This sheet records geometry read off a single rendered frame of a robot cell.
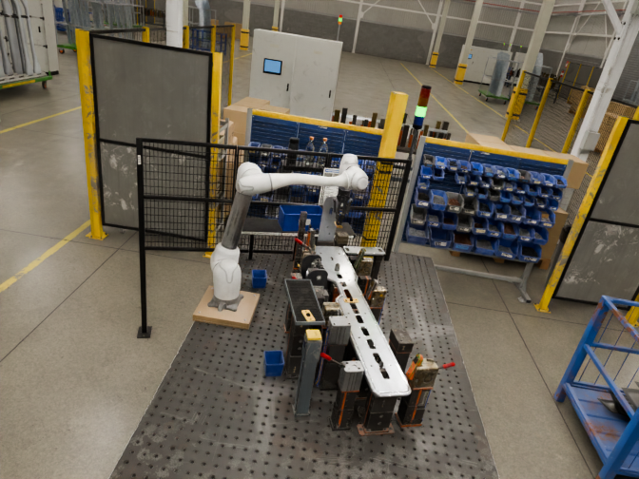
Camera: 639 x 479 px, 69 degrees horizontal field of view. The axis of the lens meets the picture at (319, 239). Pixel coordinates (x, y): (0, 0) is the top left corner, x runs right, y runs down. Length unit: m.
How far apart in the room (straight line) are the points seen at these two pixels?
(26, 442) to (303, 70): 7.43
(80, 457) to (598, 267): 4.66
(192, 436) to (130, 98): 3.29
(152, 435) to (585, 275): 4.31
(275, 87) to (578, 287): 6.27
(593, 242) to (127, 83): 4.61
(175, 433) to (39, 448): 1.19
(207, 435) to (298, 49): 7.70
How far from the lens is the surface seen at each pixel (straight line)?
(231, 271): 2.79
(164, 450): 2.22
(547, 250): 6.26
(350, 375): 2.10
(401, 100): 3.41
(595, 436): 3.78
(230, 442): 2.24
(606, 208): 5.09
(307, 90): 9.16
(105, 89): 4.84
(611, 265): 5.43
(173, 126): 4.63
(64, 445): 3.26
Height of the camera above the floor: 2.41
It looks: 26 degrees down
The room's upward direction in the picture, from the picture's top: 9 degrees clockwise
